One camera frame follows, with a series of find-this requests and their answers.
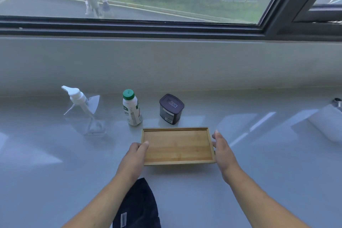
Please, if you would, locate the person's left forearm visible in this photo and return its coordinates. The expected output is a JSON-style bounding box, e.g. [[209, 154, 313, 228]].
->
[[62, 172, 140, 228]]

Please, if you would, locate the dark square lidded jar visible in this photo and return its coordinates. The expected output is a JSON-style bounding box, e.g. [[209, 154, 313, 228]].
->
[[159, 93, 185, 126]]

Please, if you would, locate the person's left hand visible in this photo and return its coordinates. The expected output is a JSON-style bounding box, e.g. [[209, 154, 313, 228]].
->
[[117, 141, 150, 183]]

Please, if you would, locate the person's right forearm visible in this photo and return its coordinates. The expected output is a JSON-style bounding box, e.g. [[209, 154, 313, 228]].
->
[[221, 167, 311, 228]]

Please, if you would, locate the dark navy clothing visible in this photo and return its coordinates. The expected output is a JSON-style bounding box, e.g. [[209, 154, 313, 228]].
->
[[112, 177, 162, 228]]

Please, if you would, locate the wooden rectangular tray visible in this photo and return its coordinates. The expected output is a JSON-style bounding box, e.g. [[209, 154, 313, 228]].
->
[[141, 127, 216, 166]]

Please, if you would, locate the clear pump dispenser bottle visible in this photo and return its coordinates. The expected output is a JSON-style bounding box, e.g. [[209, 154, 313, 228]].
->
[[61, 85, 106, 136]]

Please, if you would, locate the dark window frame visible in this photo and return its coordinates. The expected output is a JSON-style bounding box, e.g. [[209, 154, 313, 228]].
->
[[0, 0, 342, 42]]

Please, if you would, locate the white drink bottle green cap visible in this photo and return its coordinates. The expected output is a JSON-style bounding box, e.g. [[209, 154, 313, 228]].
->
[[122, 89, 143, 127]]

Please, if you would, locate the person's right hand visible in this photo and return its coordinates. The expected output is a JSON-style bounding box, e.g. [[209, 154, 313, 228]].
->
[[211, 129, 241, 183]]

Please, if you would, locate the white paper towel roll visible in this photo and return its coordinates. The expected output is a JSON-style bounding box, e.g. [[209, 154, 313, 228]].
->
[[307, 103, 342, 143]]

